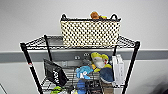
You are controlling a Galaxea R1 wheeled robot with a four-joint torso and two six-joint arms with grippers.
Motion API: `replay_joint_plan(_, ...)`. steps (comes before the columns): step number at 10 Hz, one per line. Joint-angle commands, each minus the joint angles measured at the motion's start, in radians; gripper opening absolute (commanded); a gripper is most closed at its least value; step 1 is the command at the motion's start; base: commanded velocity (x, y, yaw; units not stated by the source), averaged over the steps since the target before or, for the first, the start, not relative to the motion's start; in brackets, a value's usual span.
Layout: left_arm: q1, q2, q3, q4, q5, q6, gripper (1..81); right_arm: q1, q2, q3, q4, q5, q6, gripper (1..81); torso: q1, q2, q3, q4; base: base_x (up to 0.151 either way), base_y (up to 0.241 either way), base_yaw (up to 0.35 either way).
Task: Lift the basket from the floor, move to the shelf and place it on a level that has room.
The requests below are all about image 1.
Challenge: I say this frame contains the white wall socket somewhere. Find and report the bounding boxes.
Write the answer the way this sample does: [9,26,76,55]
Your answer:
[83,52,91,58]
[74,55,81,61]

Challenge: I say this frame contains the black bag with white print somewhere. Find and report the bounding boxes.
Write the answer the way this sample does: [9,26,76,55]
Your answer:
[42,58,70,88]

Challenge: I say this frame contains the pale basket with dark spots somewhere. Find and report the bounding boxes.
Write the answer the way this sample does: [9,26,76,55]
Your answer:
[59,13,122,48]

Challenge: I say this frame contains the small brown cardboard box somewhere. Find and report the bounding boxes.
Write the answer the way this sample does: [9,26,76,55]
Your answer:
[101,83,115,94]

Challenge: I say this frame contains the black wire shelf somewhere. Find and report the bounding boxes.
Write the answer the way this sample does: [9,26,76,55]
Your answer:
[19,33,142,94]

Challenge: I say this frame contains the black white stacked boxes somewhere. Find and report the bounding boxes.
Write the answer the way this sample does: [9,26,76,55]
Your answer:
[87,79,103,94]

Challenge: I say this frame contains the tall white box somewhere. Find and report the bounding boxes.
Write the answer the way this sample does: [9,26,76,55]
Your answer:
[111,54,126,88]

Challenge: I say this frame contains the lime green toy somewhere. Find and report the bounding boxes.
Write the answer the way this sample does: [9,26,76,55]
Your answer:
[51,85,64,94]

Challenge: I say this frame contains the orange brown plush horse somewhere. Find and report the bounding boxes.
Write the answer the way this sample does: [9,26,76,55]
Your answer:
[89,10,108,20]

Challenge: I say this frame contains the long grey wall band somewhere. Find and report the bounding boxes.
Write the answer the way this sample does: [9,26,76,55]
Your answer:
[0,49,168,63]

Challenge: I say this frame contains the yellow white blue plush toy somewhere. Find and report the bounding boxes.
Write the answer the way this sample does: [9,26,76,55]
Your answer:
[89,51,114,84]

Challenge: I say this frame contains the blue round toy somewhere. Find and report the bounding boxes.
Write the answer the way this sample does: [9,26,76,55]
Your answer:
[75,79,88,93]

